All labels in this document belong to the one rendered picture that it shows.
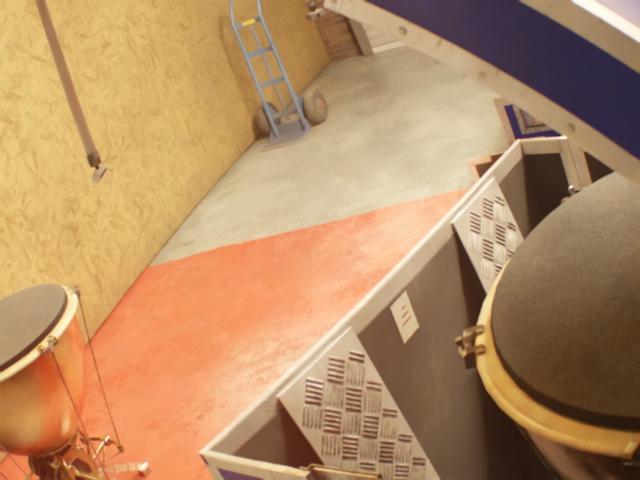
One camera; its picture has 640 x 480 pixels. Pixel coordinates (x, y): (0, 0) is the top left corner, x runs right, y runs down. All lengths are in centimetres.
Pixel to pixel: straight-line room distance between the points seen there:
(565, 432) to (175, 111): 508
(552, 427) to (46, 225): 370
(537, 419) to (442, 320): 63
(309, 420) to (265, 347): 238
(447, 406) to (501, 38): 111
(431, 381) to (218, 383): 207
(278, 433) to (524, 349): 40
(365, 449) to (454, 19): 91
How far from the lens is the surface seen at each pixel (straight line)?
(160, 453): 331
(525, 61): 65
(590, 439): 97
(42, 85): 471
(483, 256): 171
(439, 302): 162
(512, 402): 109
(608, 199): 147
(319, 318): 378
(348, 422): 141
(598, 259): 129
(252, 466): 117
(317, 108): 656
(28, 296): 291
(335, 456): 139
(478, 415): 176
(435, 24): 67
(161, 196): 550
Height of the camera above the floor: 157
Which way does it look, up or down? 21 degrees down
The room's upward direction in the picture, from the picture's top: 22 degrees counter-clockwise
